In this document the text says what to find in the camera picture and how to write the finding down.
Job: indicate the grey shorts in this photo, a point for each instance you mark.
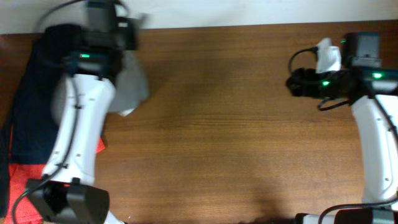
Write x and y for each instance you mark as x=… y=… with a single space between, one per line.
x=131 y=89

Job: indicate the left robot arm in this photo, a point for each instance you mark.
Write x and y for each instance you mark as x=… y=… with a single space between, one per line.
x=65 y=193

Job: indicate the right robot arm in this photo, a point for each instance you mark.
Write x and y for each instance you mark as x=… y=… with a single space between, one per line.
x=353 y=75

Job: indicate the navy blue garment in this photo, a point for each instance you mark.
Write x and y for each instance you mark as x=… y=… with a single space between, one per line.
x=32 y=101

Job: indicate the black garment with strap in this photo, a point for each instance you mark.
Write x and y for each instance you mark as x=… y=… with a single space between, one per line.
x=5 y=177

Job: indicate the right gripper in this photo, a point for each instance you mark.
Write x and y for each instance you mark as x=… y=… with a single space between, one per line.
x=303 y=83

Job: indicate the red mesh garment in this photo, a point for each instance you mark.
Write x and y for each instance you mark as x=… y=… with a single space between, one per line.
x=21 y=193

